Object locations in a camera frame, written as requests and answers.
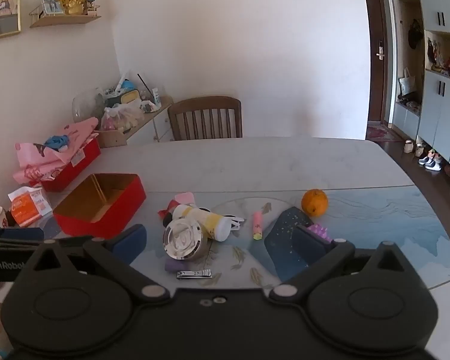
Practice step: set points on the nail clipper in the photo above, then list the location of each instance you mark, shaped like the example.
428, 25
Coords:
193, 274

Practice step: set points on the glass vase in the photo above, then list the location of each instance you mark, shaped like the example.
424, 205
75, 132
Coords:
86, 105

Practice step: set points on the clear plastic bag of snacks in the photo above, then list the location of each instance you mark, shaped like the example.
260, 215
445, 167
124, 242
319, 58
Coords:
122, 118

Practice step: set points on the white dark sneaker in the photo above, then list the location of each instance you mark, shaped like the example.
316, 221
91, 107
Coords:
434, 164
426, 159

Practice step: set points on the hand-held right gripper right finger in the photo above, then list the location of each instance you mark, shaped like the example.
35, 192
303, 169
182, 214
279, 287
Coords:
309, 247

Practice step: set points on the dark hanging bag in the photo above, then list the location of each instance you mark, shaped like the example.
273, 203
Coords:
415, 33

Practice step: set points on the green yellow storage box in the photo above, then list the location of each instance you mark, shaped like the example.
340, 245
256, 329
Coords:
130, 97

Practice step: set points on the blue printed table mat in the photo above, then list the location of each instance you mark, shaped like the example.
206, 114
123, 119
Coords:
378, 232

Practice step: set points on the orange white tissue packet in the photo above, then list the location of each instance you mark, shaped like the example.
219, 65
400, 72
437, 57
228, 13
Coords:
26, 208

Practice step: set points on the orange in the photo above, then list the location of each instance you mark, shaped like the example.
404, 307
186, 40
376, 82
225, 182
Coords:
315, 202

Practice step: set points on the white tote bag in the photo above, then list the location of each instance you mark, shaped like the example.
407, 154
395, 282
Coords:
407, 84

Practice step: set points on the beige small shoe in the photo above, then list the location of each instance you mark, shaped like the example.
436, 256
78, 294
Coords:
409, 146
419, 150

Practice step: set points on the wooden wall shelf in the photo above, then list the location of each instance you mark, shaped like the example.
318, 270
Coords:
63, 20

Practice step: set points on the black stick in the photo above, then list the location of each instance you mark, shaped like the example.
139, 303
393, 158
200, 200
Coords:
144, 86

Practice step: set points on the pink door mat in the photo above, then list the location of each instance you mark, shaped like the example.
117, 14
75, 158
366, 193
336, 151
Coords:
380, 134

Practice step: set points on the brown door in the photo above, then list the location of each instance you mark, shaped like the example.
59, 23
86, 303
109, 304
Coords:
377, 82

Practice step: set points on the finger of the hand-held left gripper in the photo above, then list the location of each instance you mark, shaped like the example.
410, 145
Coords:
20, 233

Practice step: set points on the red pink tag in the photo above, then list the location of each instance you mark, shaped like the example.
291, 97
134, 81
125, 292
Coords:
167, 209

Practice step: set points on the white wooden sideboard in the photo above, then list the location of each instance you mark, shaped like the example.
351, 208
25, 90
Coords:
161, 127

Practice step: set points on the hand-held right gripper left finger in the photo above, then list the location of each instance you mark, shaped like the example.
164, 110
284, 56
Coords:
129, 242

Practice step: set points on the photo card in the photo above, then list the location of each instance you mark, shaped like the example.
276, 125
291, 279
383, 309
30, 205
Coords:
50, 3

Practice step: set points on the small figurine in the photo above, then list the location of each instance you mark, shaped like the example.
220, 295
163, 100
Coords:
92, 6

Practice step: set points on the wooden chair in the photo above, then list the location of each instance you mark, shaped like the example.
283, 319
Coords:
204, 103

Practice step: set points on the pink square pad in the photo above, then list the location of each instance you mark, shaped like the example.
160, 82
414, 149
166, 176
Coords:
183, 198

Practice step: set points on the red tin box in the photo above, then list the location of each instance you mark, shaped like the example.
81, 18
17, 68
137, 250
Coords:
108, 213

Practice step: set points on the blue glove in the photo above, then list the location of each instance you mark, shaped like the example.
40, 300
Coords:
56, 142

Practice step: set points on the silver round tin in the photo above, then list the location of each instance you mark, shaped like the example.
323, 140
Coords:
182, 240

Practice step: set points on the pink cylindrical stick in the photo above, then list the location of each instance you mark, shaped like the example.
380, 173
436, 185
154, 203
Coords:
257, 223

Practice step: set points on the red cardboard box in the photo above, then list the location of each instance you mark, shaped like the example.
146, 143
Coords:
78, 165

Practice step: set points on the white yellow bottle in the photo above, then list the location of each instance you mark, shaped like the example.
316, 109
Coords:
210, 225

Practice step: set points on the red box with pink cloth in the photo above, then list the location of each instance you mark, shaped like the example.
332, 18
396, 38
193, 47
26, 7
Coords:
33, 157

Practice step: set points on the purple eraser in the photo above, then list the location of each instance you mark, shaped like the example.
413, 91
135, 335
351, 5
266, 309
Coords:
172, 266

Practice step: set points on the grey wardrobe cabinet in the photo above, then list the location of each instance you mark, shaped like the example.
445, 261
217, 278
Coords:
446, 112

